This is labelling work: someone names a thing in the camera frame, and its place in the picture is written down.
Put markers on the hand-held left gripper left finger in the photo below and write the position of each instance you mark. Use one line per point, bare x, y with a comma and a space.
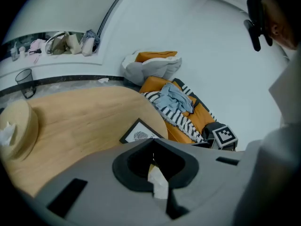
122, 171

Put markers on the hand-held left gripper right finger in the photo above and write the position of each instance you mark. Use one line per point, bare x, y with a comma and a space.
190, 169

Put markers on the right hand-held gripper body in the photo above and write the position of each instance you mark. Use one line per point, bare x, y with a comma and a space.
224, 135

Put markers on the black picture frame with print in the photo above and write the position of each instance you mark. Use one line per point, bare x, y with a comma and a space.
138, 132

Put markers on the crumpled white tissue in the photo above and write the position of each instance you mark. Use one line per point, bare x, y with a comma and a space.
160, 185

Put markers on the black and white striped blanket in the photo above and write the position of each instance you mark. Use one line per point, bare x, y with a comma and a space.
181, 122

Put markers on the light blue denim garment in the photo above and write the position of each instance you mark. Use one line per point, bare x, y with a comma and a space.
175, 99

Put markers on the person's grey clothing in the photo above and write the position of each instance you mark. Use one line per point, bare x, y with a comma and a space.
277, 168

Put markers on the white paper scrap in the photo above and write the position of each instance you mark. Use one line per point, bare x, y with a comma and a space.
103, 80

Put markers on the grey and white pillow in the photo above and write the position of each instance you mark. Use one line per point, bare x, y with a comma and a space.
152, 68

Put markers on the orange cushion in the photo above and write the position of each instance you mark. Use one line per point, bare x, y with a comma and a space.
152, 55

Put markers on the round wooden tissue box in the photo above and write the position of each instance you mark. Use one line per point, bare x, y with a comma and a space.
22, 126

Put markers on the white tissue in round box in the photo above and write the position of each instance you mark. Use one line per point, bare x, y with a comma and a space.
6, 133

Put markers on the person's head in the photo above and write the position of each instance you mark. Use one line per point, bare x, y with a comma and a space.
282, 20

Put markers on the grey and pink bag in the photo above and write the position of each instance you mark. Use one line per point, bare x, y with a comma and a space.
88, 45

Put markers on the black mesh wastebasket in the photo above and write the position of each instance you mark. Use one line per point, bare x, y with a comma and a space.
25, 80

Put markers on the beige tote bag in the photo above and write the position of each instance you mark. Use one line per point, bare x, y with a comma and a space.
60, 43

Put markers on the small white bottle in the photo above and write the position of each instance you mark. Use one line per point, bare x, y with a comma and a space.
22, 52

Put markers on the clear plastic cup with straw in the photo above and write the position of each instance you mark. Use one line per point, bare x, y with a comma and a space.
14, 53

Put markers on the black head-mounted camera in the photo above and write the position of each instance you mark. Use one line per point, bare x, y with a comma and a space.
256, 13

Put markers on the black wall track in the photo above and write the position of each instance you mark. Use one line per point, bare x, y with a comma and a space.
110, 10

